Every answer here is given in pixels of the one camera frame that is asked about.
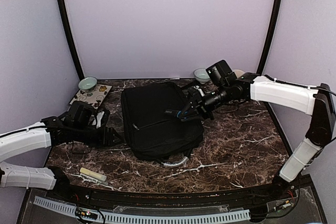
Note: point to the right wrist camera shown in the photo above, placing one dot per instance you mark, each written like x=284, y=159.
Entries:
x=221, y=74

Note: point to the celadon bowl at back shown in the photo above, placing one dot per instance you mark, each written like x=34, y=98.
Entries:
x=201, y=75

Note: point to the celadon bowl on tile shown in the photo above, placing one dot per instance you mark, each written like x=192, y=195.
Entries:
x=87, y=84

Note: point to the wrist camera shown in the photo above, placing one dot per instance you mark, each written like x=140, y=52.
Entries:
x=221, y=74
x=79, y=114

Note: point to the white cable duct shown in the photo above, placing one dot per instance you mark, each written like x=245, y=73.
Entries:
x=123, y=214

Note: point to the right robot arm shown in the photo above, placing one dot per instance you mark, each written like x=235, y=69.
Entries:
x=315, y=101

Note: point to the black frame post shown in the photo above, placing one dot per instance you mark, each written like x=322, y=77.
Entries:
x=269, y=36
x=69, y=38

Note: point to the white mug with print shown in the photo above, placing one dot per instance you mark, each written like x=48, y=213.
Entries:
x=238, y=73

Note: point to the black front table rail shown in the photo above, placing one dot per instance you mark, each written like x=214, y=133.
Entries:
x=251, y=197

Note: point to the small circuit board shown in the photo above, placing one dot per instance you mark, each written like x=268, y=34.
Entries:
x=86, y=214

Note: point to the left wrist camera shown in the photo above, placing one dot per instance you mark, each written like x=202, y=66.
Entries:
x=79, y=114

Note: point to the yellow highlighter pen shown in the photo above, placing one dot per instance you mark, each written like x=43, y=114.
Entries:
x=93, y=174

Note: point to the black and blue marker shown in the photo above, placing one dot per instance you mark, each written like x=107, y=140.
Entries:
x=174, y=113

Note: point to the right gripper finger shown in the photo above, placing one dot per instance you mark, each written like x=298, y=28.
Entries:
x=188, y=110
x=184, y=117

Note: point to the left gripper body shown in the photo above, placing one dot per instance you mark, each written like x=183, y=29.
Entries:
x=101, y=139

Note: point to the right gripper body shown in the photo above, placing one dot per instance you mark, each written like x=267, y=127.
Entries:
x=201, y=105

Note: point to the right black frame post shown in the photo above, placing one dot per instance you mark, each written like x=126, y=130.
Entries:
x=269, y=36

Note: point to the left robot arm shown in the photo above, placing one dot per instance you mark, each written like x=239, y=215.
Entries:
x=48, y=132

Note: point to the left black frame post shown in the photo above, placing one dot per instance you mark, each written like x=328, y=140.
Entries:
x=69, y=38

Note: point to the black student bag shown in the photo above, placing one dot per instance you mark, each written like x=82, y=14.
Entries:
x=153, y=135

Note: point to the clear pen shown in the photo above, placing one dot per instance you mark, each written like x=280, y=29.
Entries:
x=96, y=180

